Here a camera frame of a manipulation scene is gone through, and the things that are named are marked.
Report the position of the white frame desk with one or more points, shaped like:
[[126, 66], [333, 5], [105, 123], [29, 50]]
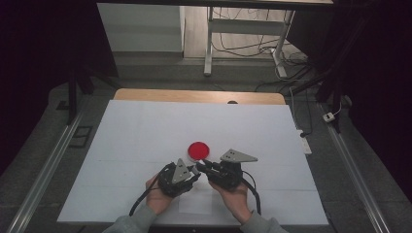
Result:
[[246, 26]]

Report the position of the white stamp body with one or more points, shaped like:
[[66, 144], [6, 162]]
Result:
[[203, 161]]

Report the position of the black curtain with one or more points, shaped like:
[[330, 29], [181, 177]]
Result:
[[382, 81], [32, 64]]

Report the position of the black metal stand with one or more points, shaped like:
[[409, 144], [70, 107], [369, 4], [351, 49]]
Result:
[[72, 97], [335, 97]]

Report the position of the white paper sheet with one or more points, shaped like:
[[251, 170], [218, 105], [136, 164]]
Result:
[[197, 205]]

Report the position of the wooden table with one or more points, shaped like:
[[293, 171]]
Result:
[[194, 96]]

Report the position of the small white adapter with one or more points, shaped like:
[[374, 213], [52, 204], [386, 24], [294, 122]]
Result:
[[328, 117]]

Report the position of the white table cover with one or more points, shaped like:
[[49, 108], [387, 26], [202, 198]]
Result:
[[145, 129]]

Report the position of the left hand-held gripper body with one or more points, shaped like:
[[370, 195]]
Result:
[[176, 181]]

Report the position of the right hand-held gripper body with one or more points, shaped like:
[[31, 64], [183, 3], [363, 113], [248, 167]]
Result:
[[226, 174]]

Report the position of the person's right hand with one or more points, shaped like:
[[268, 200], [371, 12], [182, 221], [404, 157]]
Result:
[[234, 200]]

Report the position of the red ink pad dish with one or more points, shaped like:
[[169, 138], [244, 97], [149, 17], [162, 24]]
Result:
[[198, 150]]

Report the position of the person's left hand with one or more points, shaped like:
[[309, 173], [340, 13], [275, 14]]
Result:
[[157, 200]]

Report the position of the aluminium rail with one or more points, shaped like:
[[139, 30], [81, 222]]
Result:
[[356, 181], [42, 181]]

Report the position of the white power strip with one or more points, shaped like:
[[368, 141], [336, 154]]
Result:
[[306, 145]]

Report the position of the white cabinet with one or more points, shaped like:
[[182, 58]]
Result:
[[142, 29]]

